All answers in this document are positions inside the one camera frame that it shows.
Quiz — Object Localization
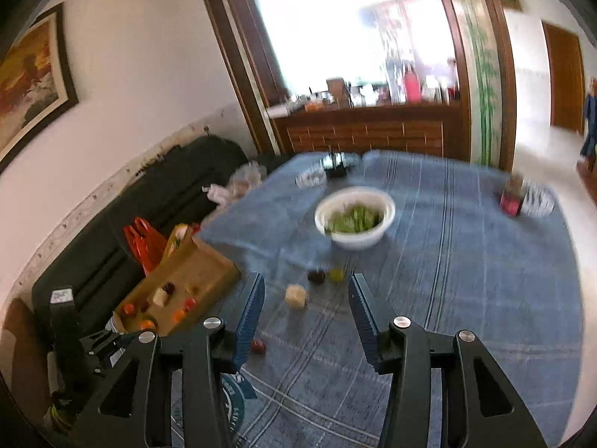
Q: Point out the wooden sideboard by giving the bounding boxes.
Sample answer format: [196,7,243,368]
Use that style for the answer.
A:
[271,103,467,160]

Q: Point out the pink thermos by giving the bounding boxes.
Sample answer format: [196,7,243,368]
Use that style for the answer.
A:
[403,63,423,103]

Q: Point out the blue plaid tablecloth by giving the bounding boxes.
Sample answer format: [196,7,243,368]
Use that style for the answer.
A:
[170,149,586,448]

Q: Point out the bright window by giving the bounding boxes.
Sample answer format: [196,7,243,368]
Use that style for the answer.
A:
[254,0,460,108]

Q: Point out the wooden door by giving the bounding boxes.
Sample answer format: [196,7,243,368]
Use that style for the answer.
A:
[541,21,586,134]

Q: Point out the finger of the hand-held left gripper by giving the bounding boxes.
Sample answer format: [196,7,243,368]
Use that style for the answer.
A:
[80,328,140,374]

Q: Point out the brown box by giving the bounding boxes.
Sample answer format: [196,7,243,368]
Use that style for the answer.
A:
[326,77,350,103]

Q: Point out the small jar on saucer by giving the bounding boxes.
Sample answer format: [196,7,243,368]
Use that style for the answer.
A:
[499,175,528,218]

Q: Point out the yellow floral bag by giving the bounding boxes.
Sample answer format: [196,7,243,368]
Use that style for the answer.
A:
[161,223,201,259]

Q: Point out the clear plastic bag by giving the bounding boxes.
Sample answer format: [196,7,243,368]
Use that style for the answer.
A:
[228,161,268,194]

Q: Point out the framed wall painting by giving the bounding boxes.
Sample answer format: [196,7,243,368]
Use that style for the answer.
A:
[0,2,80,173]

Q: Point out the black jar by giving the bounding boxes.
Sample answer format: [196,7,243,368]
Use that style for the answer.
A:
[323,149,350,178]

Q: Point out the green vegetables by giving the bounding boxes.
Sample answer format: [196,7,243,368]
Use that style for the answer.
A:
[325,203,381,234]

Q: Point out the red plastic bag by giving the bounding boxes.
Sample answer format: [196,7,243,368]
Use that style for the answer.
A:
[122,217,168,276]

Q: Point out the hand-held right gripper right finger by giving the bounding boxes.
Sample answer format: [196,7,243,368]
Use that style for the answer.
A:
[347,273,548,448]

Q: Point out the dark green sofa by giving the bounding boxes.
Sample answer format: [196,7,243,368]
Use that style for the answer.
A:
[30,135,285,332]

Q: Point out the shallow cardboard box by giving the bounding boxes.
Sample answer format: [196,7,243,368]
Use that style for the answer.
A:
[113,238,242,337]

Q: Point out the white bowl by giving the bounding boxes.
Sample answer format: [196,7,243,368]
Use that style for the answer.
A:
[314,187,396,249]

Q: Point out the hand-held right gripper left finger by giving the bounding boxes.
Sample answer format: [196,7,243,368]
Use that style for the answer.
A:
[70,271,266,448]

